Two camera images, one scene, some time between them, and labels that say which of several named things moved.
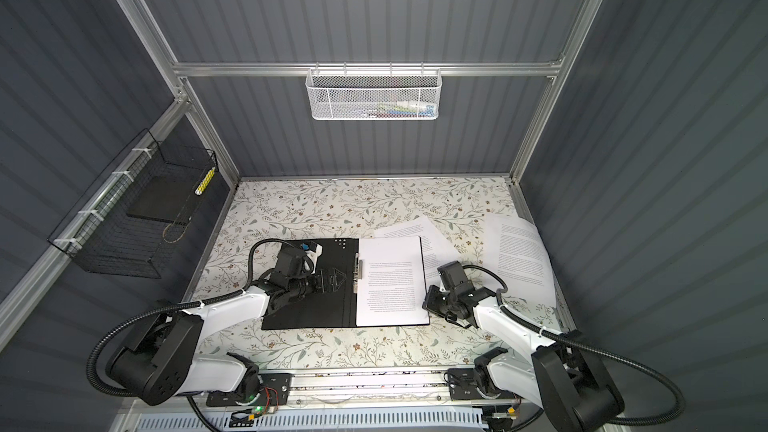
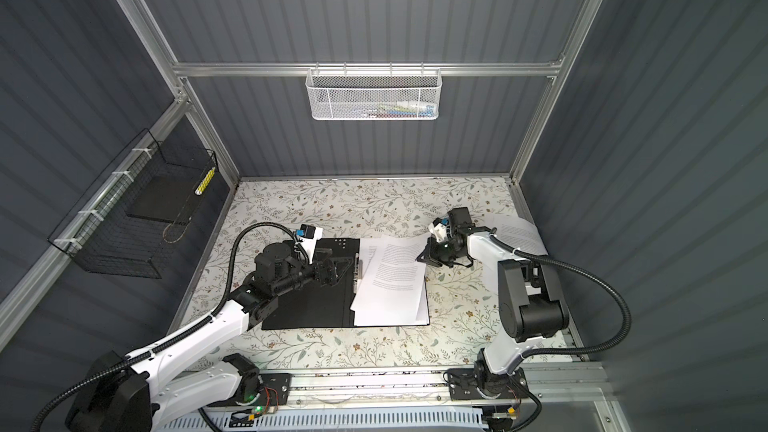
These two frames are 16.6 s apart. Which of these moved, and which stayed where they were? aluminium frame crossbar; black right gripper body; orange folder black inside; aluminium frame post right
Moved: black right gripper body
Stayed: orange folder black inside; aluminium frame post right; aluminium frame crossbar
